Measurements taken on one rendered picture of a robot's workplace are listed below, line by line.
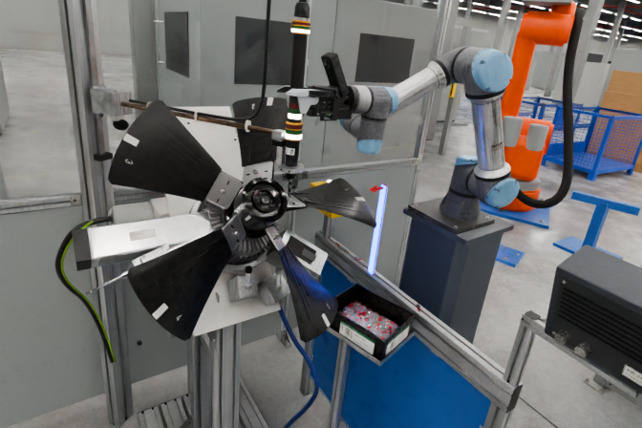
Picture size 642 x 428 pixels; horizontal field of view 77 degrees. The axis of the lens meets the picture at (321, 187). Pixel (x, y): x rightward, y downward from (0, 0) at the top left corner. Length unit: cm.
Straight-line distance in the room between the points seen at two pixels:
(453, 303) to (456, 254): 21
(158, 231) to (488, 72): 100
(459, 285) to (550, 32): 362
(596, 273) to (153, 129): 98
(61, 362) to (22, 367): 13
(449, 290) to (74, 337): 150
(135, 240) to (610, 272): 102
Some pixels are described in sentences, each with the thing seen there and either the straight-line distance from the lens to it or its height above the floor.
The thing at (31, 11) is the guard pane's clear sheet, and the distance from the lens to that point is 160.
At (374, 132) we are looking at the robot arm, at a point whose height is 137.
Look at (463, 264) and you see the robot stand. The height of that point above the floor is 89.
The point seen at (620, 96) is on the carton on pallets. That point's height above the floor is 116.
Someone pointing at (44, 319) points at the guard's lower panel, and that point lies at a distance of 193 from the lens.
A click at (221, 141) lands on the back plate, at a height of 126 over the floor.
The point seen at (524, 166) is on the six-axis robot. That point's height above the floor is 54.
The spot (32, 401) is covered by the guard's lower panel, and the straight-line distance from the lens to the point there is 217.
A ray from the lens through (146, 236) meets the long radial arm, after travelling 108.
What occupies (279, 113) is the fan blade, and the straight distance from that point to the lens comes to 119.
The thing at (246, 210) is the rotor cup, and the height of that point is 121.
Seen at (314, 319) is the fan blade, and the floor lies 97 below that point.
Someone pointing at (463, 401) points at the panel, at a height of 70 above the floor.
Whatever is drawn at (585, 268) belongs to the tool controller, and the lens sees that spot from 94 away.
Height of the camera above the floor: 160
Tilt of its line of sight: 20 degrees down
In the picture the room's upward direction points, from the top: 6 degrees clockwise
